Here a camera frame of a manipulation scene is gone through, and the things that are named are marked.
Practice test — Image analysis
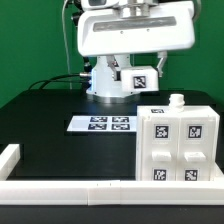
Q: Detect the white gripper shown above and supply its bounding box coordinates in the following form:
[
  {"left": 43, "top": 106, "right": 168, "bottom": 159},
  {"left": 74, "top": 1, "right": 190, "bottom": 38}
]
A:
[{"left": 86, "top": 1, "right": 195, "bottom": 81}]

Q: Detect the white cabinet top block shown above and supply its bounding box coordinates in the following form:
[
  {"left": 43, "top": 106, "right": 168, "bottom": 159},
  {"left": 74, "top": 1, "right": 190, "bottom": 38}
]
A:
[{"left": 121, "top": 66, "right": 159, "bottom": 92}]

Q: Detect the white cabinet door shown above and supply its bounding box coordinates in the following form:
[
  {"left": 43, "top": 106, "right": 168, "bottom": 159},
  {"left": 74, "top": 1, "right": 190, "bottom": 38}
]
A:
[
  {"left": 141, "top": 114, "right": 179, "bottom": 181},
  {"left": 176, "top": 115, "right": 216, "bottom": 181}
]

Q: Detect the white cabinet body box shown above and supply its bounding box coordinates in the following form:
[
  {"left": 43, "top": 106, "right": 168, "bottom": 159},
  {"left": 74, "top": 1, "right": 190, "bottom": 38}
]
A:
[{"left": 135, "top": 94, "right": 220, "bottom": 181}]

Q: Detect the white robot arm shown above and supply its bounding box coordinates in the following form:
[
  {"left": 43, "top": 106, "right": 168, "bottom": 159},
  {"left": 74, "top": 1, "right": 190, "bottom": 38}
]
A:
[{"left": 77, "top": 0, "right": 200, "bottom": 103}]

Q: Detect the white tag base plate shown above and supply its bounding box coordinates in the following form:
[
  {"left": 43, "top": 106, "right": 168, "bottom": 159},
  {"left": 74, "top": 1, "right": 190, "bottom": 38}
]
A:
[{"left": 67, "top": 116, "right": 136, "bottom": 132}]

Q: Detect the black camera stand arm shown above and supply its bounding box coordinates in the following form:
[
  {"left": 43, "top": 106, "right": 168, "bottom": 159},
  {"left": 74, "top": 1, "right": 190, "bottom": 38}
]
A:
[{"left": 65, "top": 0, "right": 98, "bottom": 73}]

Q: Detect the white cable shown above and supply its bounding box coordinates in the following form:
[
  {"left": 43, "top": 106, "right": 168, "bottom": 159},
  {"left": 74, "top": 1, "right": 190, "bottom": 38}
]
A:
[{"left": 61, "top": 0, "right": 74, "bottom": 90}]

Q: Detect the black cable bundle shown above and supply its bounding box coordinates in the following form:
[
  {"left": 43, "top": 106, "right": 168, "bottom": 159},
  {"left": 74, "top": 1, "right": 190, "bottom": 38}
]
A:
[{"left": 28, "top": 73, "right": 92, "bottom": 91}]

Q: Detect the white U-shaped fence frame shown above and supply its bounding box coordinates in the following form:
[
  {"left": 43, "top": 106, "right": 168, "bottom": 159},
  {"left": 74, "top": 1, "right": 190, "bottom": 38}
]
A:
[{"left": 0, "top": 144, "right": 224, "bottom": 206}]

